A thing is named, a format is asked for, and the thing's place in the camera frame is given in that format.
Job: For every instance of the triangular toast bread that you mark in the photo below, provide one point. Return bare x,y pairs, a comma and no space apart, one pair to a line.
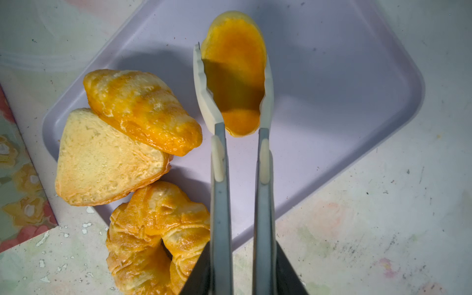
98,164

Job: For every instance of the ring shaped croissant bread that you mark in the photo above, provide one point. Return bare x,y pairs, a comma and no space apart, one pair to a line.
155,240

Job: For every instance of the orange round bread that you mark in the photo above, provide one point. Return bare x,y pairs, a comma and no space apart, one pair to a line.
235,57

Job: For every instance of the white paper gift bag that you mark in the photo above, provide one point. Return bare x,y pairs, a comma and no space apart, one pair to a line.
25,209

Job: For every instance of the small croissant bread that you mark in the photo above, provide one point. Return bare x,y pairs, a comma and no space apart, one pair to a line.
143,107

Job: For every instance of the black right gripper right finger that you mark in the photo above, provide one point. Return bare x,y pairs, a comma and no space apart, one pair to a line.
288,283

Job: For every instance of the metal tongs with white tips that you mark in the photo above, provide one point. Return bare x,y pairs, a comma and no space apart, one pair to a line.
216,259

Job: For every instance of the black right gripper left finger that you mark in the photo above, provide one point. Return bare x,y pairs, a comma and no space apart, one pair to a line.
198,282

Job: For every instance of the lilac plastic tray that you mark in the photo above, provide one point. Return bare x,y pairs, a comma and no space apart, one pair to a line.
343,82

